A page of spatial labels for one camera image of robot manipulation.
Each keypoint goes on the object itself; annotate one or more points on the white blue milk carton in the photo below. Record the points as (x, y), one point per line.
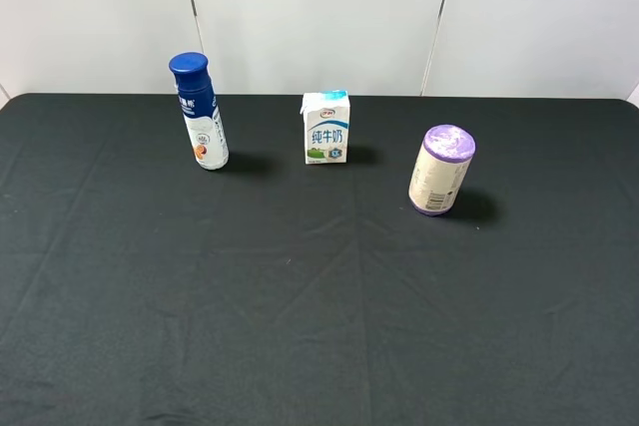
(326, 125)

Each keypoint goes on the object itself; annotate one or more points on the blue capped yogurt bottle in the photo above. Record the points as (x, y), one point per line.
(200, 109)

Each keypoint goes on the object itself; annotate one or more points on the black tablecloth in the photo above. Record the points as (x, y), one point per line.
(140, 289)

